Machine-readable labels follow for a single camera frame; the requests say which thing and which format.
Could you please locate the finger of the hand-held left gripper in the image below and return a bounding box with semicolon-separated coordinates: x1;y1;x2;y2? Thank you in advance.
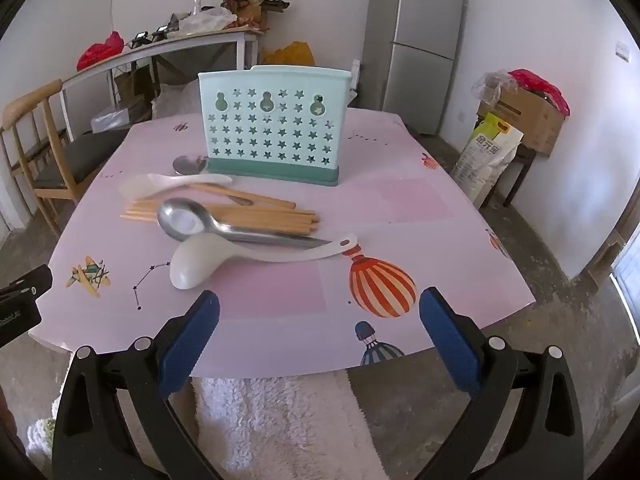
0;265;53;308

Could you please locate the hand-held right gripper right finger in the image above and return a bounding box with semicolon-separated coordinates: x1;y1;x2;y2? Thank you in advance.
419;286;586;480

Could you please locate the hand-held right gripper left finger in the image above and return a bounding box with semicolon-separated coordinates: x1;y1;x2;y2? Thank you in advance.
51;290;223;480

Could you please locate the white plastic ladle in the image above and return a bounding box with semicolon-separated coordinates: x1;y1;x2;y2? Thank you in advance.
170;232;359;291

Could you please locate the large metal ladle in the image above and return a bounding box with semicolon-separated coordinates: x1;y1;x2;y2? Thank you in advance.
157;198;335;251

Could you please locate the bundle of wooden chopsticks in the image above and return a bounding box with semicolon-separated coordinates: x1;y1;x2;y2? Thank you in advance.
120;200;321;235

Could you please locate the white plastic spoon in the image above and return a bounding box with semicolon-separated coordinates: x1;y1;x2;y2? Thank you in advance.
118;172;233;200

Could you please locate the single wooden chopstick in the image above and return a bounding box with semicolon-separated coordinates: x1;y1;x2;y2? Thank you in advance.
190;184;297;209

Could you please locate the small metal spoon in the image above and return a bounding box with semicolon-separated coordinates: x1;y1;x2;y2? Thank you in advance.
172;155;253;206

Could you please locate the teal star-cutout utensil holder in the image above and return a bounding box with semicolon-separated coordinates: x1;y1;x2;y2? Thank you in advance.
197;65;353;187

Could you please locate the white fluffy cloth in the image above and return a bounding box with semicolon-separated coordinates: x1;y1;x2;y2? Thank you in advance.
192;370;381;480

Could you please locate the wooden chair with dark seat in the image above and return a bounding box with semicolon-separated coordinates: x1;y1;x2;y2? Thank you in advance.
0;79;132;236

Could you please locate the white and yellow rice bag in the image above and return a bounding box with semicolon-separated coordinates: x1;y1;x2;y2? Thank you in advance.
452;112;524;210

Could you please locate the dark wooden stool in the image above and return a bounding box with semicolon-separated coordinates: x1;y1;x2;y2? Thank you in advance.
502;142;536;208

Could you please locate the grey box in plastic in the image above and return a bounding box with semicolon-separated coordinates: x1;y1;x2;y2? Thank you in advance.
91;105;151;133

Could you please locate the white woven sack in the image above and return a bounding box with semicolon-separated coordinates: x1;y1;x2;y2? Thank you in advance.
150;80;201;121

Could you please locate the large cardboard box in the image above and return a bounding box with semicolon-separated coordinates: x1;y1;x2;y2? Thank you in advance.
477;80;566;157

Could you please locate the red plastic bag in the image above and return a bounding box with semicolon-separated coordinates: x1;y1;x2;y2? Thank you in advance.
76;31;124;71

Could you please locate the crumpled clear plastic wrap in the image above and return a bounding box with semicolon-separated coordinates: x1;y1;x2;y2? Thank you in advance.
472;69;516;106

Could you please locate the red bag on cardboard box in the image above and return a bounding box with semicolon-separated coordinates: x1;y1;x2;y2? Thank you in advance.
507;68;571;116

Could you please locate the white side table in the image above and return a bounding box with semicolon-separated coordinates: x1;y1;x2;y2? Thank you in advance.
60;27;266;141

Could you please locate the yellow plastic bag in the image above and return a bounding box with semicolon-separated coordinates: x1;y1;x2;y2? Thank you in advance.
262;41;316;67

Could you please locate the silver refrigerator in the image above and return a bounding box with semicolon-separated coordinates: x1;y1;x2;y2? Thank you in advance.
361;0;468;136

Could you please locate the clear plastic bag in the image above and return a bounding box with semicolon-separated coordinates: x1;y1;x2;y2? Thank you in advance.
178;7;238;36

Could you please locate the cluttered brown packaging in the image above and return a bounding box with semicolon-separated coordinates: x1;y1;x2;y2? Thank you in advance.
220;0;291;31

